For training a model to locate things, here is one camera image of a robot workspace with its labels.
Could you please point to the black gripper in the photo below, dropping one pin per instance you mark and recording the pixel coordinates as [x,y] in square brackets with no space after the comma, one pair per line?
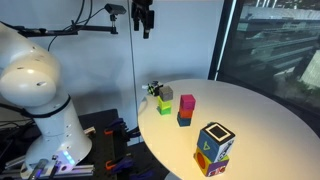
[140,12]

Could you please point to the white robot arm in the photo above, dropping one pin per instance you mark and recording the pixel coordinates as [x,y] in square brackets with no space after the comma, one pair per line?
[30,78]

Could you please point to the black white checkered soft block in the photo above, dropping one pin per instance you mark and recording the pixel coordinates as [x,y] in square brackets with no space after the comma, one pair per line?
[153,87]

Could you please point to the yellow purple soft block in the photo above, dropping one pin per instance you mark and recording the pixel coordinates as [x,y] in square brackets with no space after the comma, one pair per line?
[208,163]

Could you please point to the grey cube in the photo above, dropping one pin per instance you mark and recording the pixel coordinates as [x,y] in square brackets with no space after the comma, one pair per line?
[166,93]

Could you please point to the yellow-green cube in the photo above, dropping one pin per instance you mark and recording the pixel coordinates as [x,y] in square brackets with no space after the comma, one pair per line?
[163,104]

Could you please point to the magenta cube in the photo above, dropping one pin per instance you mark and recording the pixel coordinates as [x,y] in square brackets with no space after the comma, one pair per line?
[187,102]

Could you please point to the green cube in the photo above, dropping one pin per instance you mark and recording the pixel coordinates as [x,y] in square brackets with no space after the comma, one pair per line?
[165,111]

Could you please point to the orange cube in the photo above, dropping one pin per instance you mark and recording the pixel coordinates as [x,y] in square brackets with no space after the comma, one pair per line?
[183,113]

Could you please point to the blue cube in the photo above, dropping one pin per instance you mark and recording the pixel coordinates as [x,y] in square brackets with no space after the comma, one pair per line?
[183,121]

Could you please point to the orange purple clamp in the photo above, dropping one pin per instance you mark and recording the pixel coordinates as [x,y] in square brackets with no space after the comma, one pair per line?
[116,166]
[119,125]

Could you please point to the orange purple lower clamp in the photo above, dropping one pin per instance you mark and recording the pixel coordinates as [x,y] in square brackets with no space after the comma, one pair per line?
[116,166]

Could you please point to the black perforated base board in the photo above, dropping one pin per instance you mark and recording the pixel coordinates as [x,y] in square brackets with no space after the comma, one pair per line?
[16,141]

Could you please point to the black camera on boom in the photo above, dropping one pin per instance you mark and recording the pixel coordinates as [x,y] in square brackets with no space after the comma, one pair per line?
[113,9]

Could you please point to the aluminium rail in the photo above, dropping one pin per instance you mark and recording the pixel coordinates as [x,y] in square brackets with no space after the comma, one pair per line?
[57,150]

